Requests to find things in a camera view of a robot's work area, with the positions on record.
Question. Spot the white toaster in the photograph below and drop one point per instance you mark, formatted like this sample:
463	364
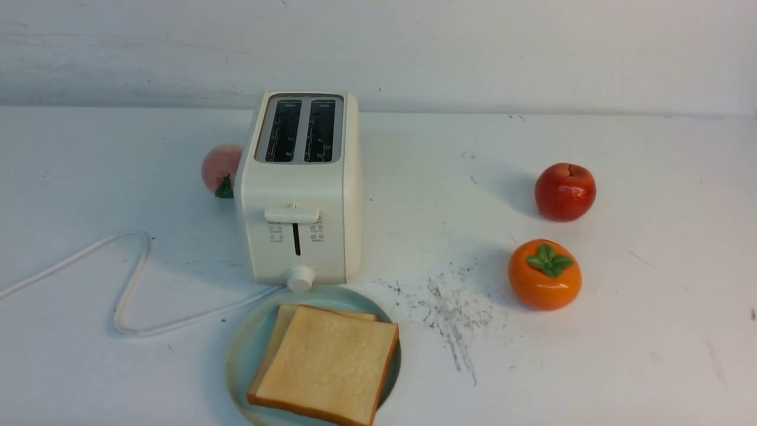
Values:
299	190

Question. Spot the orange toy persimmon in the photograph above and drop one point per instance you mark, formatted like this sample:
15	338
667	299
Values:
544	275

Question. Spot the toast slice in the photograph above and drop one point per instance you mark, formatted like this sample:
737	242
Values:
330	367
285	314

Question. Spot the pink toy peach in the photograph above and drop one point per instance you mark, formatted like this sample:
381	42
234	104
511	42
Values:
219	169

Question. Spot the pale green round plate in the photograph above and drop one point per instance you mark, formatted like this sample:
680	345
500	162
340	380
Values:
250	343

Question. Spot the red toy apple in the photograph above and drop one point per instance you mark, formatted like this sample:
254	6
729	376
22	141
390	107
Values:
565	192

